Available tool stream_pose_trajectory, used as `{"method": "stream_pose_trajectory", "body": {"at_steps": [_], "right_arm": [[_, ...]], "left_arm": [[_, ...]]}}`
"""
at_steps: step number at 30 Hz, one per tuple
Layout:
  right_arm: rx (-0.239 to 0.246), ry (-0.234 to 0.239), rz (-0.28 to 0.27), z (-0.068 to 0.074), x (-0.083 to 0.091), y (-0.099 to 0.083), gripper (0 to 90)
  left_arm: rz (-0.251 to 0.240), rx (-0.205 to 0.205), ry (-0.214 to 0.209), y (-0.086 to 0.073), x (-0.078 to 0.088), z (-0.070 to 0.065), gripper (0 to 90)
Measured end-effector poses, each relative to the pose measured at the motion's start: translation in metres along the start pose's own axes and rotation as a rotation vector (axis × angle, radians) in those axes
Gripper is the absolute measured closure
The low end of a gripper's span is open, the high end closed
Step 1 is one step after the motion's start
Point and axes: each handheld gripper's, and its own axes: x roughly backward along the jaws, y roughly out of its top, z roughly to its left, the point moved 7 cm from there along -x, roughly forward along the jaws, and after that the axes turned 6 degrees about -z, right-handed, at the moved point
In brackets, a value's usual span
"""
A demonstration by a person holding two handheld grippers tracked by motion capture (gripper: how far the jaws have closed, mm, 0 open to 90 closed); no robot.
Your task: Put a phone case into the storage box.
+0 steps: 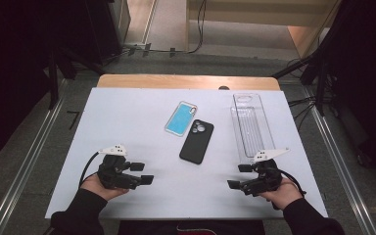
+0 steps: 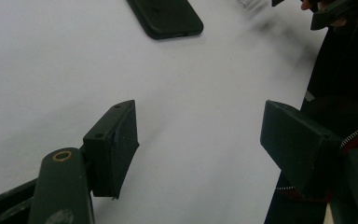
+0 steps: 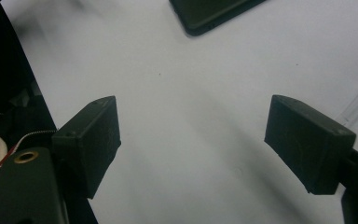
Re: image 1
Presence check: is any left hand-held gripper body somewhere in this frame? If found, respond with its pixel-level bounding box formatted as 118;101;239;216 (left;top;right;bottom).
97;144;145;191

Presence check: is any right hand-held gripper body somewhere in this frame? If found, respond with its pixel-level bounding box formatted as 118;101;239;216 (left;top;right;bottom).
240;147;291;197

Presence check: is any clear plastic tray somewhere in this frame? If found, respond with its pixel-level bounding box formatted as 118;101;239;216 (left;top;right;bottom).
230;93;276;162

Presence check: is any black phone case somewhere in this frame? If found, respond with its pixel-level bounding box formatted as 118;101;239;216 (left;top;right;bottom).
179;118;215;165

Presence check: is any blue phone case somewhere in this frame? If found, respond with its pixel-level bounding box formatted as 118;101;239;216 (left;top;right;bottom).
164;101;199;137

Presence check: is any person's left hand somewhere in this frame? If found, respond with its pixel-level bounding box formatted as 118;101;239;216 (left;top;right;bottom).
79;172;130;202

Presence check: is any person's right hand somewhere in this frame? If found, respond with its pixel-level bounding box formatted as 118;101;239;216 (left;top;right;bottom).
258;177;305;211

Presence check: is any wooden table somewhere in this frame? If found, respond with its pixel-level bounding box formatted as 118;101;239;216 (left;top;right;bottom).
96;73;281;92

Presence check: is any black metal stand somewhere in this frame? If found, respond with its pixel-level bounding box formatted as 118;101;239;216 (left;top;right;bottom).
272;48;329;117
47;45;107;111

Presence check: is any black curtain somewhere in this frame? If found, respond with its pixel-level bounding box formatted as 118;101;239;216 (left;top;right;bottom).
0;0;125;165
302;0;376;177

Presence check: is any grey cabinet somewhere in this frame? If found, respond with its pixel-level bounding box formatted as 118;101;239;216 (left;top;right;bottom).
109;0;131;45

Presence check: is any beige wooden furniture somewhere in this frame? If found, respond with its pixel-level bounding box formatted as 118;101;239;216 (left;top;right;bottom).
185;0;342;58

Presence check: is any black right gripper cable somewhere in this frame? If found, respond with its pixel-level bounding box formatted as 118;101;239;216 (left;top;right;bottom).
275;167;307;198

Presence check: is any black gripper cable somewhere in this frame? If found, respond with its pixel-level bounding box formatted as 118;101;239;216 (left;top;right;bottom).
78;151;101;189
275;167;307;198

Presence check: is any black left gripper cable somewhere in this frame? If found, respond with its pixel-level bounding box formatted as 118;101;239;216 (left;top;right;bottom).
78;151;101;189

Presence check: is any metal floor rail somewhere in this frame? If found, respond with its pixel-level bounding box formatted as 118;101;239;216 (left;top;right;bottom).
302;86;376;235
0;77;68;235

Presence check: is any bundle of black floor cables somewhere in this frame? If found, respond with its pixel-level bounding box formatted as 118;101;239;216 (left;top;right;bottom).
288;96;319;131

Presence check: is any black floor cable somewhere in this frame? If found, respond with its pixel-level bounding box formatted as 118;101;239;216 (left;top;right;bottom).
123;0;208;56

